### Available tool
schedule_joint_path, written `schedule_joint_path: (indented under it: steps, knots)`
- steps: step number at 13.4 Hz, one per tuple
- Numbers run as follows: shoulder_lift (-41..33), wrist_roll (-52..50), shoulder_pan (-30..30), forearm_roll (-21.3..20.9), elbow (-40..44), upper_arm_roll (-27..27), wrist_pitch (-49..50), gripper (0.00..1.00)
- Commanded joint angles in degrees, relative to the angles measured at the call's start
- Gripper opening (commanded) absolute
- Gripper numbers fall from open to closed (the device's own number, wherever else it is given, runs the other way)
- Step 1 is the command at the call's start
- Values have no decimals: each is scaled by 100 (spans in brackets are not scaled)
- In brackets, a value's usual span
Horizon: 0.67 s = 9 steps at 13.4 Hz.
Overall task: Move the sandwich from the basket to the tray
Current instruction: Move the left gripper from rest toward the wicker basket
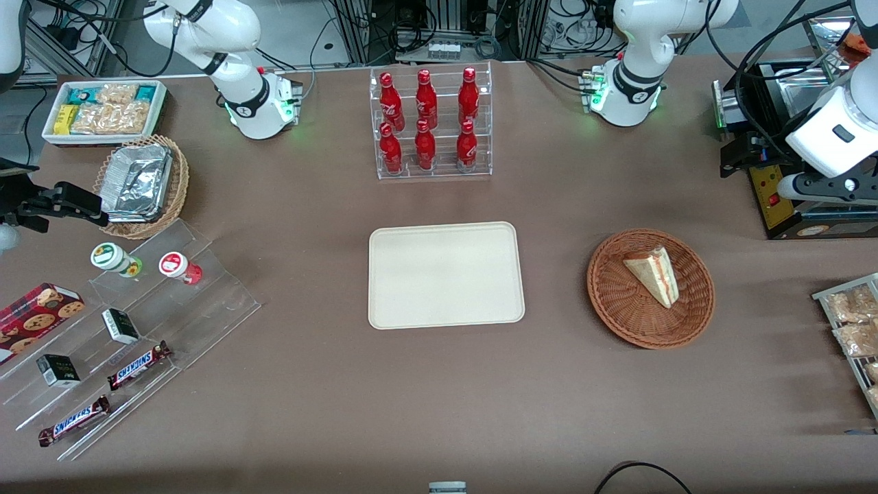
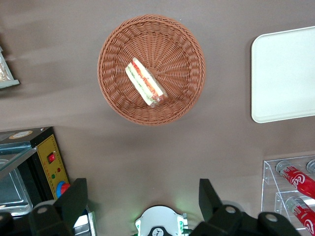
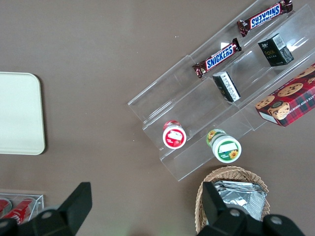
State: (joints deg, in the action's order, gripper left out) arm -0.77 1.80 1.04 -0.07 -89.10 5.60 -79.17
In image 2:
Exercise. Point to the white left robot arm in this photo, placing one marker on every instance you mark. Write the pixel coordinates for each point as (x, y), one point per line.
(157, 218)

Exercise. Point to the triangle sandwich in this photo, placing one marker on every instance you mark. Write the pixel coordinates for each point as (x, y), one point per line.
(145, 82)

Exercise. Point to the round brown wicker basket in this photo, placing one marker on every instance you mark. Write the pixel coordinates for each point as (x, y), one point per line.
(172, 49)

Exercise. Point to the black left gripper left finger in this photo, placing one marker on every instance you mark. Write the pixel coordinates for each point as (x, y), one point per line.
(66, 209)

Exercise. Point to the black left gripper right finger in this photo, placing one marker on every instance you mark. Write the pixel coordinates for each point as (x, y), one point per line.
(216, 216)

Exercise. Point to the black food warmer yellow panel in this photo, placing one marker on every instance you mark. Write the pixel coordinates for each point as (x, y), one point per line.
(50, 147)

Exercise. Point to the clear bag of pastry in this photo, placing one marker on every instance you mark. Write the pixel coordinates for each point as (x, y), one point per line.
(3, 72)

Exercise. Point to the cream plastic tray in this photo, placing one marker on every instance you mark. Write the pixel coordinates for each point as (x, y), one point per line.
(283, 73)

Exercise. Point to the steel warmer pan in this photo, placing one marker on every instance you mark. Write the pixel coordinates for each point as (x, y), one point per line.
(12, 191)

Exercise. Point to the tray of packaged crackers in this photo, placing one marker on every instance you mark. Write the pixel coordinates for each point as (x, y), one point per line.
(8, 83)

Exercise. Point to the clear acrylic bottle rack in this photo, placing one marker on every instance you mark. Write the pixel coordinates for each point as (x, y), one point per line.
(268, 177)

